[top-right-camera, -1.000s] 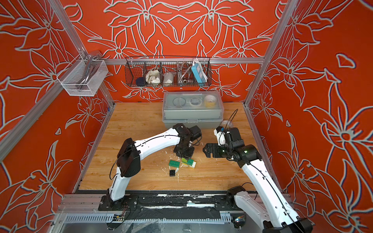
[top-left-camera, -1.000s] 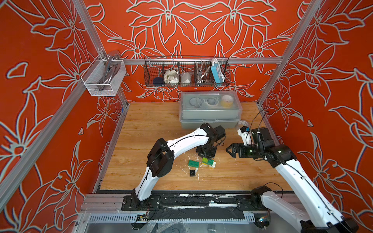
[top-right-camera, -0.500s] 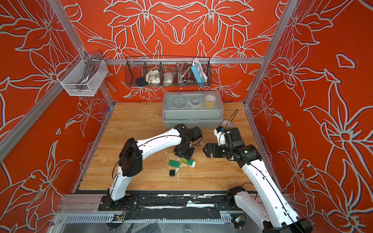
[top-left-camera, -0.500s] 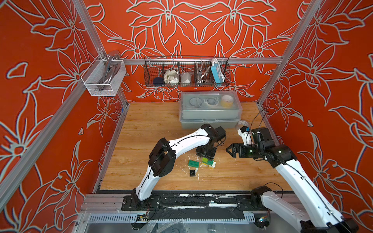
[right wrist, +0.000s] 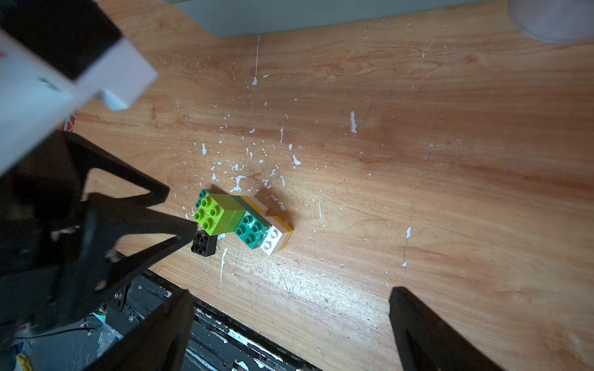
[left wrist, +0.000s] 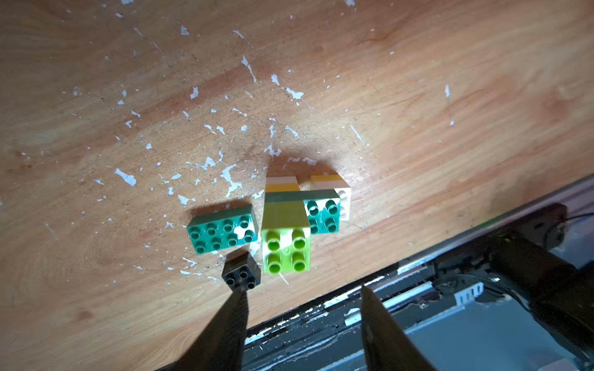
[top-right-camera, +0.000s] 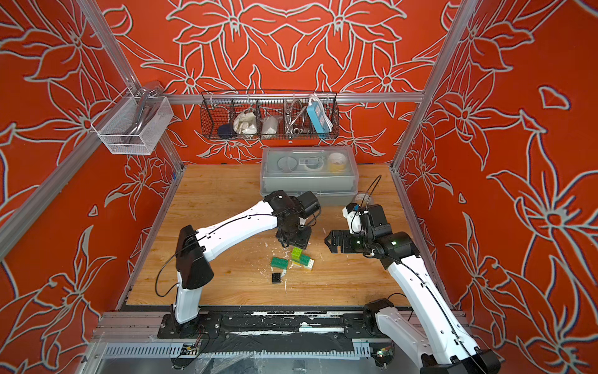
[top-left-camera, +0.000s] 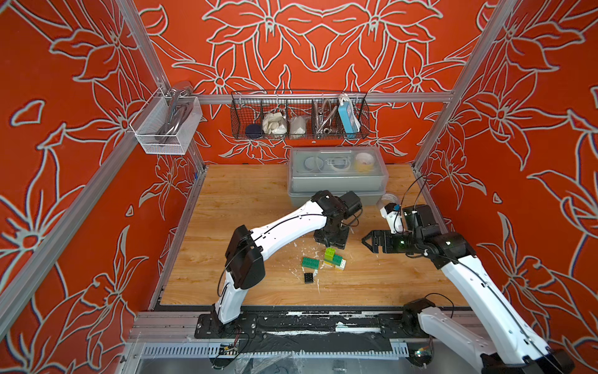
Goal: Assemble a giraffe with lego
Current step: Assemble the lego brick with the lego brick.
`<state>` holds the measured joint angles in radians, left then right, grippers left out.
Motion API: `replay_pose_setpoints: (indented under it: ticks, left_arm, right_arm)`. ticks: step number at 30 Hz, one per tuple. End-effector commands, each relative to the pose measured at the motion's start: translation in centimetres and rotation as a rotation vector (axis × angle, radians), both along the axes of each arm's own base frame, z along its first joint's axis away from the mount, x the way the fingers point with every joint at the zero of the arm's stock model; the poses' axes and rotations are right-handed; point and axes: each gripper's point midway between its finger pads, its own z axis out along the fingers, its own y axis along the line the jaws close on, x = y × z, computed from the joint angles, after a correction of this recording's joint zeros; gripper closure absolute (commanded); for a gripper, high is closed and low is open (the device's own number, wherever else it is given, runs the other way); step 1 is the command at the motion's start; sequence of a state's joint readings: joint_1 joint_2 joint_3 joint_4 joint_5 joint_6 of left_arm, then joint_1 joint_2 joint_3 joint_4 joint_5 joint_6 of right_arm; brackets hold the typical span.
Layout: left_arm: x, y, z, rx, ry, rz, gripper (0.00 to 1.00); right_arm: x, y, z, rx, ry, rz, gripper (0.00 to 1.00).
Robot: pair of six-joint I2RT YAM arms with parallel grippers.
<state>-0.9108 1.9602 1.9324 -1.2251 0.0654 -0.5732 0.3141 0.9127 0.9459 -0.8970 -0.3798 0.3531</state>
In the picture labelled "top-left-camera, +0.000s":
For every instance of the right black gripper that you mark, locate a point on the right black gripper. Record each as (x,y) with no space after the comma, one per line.
(385,235)

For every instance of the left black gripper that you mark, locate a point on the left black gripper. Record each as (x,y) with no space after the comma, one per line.
(341,242)

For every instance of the dark green long lego brick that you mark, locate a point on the dark green long lego brick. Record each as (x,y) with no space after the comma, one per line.
(337,261)

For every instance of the white lego brick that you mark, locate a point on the white lego brick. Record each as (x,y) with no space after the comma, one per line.
(341,265)

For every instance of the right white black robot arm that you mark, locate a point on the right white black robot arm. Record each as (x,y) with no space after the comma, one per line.
(512,345)

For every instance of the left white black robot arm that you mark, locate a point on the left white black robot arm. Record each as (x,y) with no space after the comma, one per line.
(248,251)

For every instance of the grey plastic storage box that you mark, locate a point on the grey plastic storage box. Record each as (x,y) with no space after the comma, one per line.
(360,169)

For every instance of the clear tape roll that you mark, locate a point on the clear tape roll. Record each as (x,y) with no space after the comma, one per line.
(388,201)

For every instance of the blue white box in basket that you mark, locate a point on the blue white box in basket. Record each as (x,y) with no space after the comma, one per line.
(348,118)

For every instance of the white crumpled bag in basket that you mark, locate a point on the white crumpled bag in basket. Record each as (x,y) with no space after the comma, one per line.
(274,124)

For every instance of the black wire basket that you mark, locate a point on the black wire basket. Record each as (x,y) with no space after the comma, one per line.
(310,114)

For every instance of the clear plastic wall bin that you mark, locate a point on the clear plastic wall bin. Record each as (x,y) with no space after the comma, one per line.
(168,124)

